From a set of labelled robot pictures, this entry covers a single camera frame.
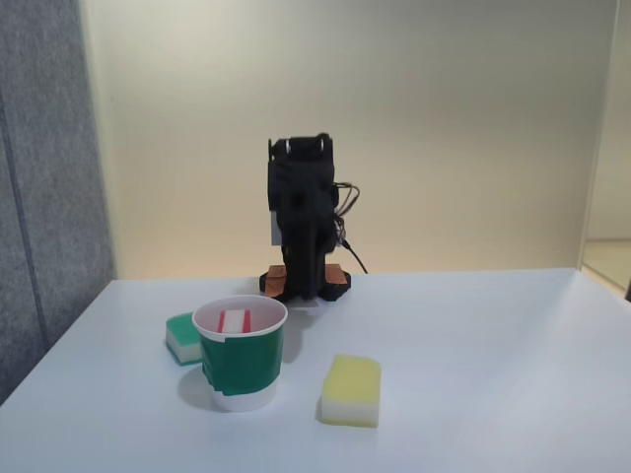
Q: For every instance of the orange tape piece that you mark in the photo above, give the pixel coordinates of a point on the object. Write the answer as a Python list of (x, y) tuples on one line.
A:
[(335, 274), (276, 281)]

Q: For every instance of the white cup with green tape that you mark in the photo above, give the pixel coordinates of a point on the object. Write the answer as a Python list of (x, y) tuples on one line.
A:
[(241, 364)]

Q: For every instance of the yellow and white sponge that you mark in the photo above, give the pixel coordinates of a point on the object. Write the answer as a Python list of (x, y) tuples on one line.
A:
[(351, 389)]

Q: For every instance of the green and white sponge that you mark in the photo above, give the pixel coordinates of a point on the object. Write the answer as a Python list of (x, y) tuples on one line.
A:
[(180, 340)]

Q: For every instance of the white wall box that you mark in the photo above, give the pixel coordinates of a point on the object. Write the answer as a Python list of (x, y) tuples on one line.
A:
[(275, 229)]

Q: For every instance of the grey fabric partition panel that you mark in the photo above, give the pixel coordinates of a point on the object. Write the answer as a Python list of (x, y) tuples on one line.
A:
[(44, 197)]

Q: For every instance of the red and white sponge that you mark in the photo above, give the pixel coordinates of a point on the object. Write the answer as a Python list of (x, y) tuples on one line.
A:
[(235, 321)]

